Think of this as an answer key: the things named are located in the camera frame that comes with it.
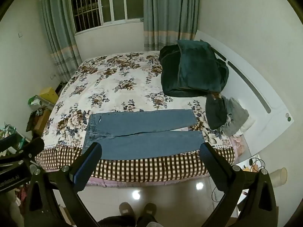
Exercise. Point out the yellow box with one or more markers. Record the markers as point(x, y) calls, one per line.
point(49, 94)

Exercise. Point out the dark grey garment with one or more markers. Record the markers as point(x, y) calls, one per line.
point(215, 113)

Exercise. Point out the beige cup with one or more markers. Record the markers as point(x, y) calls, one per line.
point(278, 176)

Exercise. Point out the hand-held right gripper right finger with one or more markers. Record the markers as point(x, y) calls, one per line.
point(212, 165)

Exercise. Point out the person's left slipper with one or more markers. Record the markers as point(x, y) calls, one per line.
point(126, 210)

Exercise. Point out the white bed headboard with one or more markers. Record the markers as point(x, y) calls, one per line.
point(246, 99)

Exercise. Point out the dark cloth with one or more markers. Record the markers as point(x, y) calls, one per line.
point(35, 117)

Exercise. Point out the blue denim pants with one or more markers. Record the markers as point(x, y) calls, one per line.
point(142, 144)

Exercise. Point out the light grey garment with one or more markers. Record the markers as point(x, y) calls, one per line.
point(235, 118)

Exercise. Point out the grey-blue striped curtain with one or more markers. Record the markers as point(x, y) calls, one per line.
point(59, 40)
point(170, 14)

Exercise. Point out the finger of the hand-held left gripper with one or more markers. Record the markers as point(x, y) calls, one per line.
point(28, 150)
point(8, 141)

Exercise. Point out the white cloth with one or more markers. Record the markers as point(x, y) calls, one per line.
point(248, 124)

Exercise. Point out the barred window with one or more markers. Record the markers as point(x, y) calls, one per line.
point(104, 2)

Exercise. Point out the green and white bag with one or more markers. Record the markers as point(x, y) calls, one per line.
point(35, 100)

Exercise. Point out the floral bed with white headboard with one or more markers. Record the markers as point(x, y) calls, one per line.
point(111, 87)

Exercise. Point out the dark green plush blanket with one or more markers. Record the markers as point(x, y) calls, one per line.
point(191, 73)

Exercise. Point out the person's right slipper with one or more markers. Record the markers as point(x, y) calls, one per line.
point(148, 210)

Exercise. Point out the person's slipper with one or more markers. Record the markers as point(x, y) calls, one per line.
point(126, 210)
point(148, 210)

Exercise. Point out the cardboard box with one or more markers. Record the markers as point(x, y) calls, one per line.
point(42, 123)

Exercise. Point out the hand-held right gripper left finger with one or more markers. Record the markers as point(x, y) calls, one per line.
point(82, 172)

